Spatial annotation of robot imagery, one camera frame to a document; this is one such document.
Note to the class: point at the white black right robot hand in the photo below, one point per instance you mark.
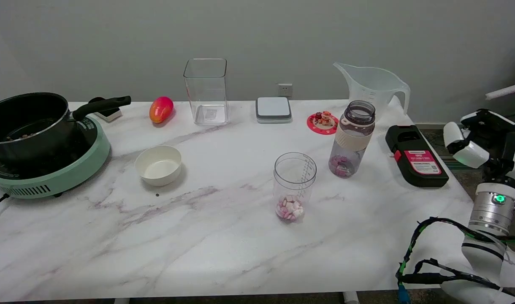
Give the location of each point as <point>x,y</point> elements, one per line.
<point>504,143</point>

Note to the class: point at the clear plastic measuring cup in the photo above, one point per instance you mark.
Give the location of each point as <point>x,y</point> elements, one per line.
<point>294,185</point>

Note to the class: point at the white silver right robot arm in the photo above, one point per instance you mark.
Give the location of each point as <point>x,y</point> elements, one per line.
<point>491,211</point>

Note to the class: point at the purple candy in bottle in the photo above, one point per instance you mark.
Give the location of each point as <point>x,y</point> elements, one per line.
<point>342,165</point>

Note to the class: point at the pink white candy pile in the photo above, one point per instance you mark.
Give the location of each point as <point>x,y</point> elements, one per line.
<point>289,207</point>

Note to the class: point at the white foam tube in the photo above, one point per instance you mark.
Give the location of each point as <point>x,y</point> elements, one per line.
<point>506,90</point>

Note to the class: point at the metal floor vent grille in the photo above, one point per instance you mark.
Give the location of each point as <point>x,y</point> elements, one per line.
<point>451,162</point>

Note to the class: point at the black case with red label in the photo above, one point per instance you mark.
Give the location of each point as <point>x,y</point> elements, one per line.
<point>416,156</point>

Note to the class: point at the translucent large measuring jug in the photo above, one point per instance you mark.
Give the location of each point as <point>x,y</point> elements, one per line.
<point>373,86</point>

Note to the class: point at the clear bottle with beige sleeve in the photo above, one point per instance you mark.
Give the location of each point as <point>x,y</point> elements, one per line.
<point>352,137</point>

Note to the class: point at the small orange figurine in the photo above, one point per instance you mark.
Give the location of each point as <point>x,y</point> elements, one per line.
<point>324,118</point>

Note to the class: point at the red round coaster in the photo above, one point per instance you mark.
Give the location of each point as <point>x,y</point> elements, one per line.
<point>318,126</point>

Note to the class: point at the white table leg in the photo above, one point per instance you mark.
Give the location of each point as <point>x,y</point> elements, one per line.
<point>121,301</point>
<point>350,298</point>

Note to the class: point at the white grey square scale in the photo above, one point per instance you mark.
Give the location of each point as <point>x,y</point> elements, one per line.
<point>273,109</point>

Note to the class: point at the clear square storage container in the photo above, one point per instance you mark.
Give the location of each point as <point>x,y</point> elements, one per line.
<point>206,90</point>

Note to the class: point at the red orange mango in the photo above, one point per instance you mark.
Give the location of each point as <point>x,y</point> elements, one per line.
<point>161,109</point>

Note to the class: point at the white round bowl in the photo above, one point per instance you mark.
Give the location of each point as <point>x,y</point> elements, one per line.
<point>158,165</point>

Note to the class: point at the white black small device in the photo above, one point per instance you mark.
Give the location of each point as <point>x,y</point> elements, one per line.
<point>109,114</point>

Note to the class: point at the mint green induction cooker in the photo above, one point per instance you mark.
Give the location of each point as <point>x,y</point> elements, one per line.
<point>59,177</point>

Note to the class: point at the white wall socket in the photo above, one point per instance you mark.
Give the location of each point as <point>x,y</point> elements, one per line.
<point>285,90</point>

